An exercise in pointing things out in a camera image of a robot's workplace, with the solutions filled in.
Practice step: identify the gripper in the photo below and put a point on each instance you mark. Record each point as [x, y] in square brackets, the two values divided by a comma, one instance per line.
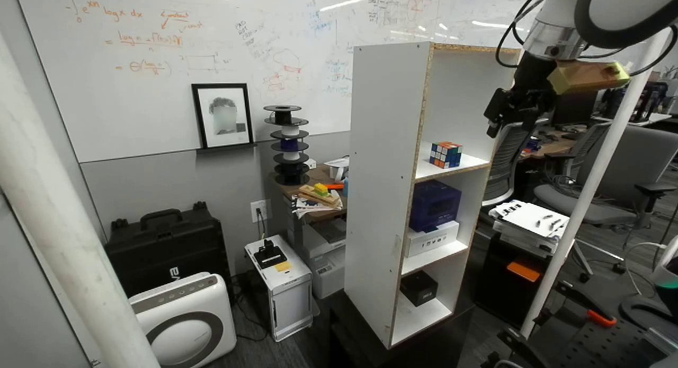
[534, 75]

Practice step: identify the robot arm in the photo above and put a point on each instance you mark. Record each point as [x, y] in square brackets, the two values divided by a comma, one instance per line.
[561, 8]

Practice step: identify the multicoloured puzzle cube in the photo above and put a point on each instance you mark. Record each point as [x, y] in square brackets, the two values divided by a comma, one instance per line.
[445, 154]

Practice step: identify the white shelf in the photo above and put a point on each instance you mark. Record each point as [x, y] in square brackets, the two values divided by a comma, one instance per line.
[384, 188]

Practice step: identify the mesh office chair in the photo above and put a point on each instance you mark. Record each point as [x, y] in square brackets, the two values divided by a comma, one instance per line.
[506, 161]

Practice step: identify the cluttered wooden desk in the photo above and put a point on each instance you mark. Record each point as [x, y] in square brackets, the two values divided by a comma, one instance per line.
[551, 144]

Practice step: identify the monitor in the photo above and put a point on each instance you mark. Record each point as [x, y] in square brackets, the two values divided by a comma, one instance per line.
[574, 107]

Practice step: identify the thin white pole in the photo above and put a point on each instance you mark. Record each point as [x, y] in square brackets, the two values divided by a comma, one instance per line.
[588, 188]

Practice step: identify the stack of white boxes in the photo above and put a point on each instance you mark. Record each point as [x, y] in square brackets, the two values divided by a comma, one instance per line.
[529, 222]

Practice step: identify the blue box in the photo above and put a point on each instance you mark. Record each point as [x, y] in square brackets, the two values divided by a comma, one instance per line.
[433, 205]

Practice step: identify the grey office chair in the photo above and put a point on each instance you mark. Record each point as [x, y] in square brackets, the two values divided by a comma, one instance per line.
[630, 167]

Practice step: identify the white flat box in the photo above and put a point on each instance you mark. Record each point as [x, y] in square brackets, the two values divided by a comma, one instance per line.
[431, 240]

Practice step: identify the orange pad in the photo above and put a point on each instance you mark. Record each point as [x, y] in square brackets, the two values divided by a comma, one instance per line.
[523, 271]

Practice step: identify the black cabinet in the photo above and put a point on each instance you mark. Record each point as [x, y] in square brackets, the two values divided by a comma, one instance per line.
[503, 294]

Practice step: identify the orange marker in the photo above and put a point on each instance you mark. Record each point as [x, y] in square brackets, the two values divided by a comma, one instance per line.
[333, 186]

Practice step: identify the small black box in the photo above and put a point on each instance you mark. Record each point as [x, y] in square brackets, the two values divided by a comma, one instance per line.
[418, 288]

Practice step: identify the wooden tray with toy blocks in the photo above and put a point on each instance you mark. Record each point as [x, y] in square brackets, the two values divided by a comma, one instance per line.
[319, 193]

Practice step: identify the pile of papers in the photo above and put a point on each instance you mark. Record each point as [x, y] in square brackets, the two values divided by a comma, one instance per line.
[312, 208]

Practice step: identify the stack of filament spools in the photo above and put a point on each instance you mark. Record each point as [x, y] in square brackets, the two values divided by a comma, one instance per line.
[288, 145]

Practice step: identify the white printer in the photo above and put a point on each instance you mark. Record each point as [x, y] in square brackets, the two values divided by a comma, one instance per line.
[326, 257]

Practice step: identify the yellow sticky note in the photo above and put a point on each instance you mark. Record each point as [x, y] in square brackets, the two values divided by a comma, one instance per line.
[282, 266]

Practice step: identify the black device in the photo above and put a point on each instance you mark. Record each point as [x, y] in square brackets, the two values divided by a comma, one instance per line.
[269, 254]

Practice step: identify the black framed picture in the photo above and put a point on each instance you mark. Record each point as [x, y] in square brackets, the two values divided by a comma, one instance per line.
[222, 116]

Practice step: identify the white computer case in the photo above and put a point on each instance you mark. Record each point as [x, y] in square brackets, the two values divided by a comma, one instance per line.
[288, 299]

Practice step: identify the whiteboard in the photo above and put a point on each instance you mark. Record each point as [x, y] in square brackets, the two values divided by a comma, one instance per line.
[159, 66]

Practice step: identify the black hard case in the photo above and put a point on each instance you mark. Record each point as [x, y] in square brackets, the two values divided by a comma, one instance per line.
[167, 251]

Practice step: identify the white air purifier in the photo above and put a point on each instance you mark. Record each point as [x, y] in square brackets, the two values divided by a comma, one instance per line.
[180, 320]

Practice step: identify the thick white pole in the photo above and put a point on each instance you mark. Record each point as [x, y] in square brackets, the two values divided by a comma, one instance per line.
[63, 225]

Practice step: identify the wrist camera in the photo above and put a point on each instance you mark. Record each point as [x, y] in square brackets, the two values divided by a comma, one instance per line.
[585, 77]

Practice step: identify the wall socket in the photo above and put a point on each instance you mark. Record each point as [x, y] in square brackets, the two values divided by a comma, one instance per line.
[260, 210]

